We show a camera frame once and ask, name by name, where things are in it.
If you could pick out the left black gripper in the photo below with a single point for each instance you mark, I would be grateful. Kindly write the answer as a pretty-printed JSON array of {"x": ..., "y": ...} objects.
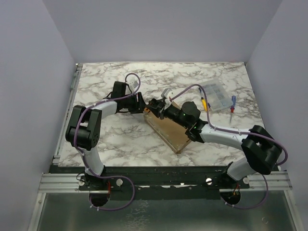
[{"x": 138, "y": 108}]

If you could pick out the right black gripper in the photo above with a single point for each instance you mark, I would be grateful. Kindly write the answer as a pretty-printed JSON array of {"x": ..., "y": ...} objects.
[{"x": 159, "y": 109}]

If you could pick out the brown cardboard express box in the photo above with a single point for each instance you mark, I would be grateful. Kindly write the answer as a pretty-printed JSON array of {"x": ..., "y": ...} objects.
[{"x": 170, "y": 132}]

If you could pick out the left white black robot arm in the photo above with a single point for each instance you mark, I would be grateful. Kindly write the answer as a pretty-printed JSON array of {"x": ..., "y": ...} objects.
[{"x": 84, "y": 126}]

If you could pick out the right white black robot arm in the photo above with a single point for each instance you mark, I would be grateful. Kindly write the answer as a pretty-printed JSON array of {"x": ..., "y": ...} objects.
[{"x": 261, "y": 152}]

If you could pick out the clear plastic parts box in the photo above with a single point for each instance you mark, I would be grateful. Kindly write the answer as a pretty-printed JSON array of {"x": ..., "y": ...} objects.
[{"x": 216, "y": 95}]

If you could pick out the yellow screwdriver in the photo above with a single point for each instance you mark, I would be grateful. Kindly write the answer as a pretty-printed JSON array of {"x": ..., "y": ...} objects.
[{"x": 204, "y": 103}]

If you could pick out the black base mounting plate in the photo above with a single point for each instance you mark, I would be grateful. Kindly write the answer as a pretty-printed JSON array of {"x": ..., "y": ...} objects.
[{"x": 125, "y": 193}]

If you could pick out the blue red screwdriver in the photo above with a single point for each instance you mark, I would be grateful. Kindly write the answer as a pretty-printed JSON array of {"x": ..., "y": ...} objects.
[{"x": 233, "y": 99}]

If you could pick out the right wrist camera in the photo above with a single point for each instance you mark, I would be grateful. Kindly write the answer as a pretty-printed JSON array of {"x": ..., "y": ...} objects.
[{"x": 167, "y": 95}]

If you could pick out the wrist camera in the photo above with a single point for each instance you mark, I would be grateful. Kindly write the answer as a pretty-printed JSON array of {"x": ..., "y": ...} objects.
[
  {"x": 134, "y": 85},
  {"x": 167, "y": 95}
]

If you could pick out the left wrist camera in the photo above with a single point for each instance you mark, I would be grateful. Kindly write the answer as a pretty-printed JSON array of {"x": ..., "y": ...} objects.
[{"x": 134, "y": 85}]

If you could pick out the aluminium frame rail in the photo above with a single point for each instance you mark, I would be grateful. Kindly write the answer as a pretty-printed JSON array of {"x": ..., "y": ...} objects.
[{"x": 72, "y": 179}]

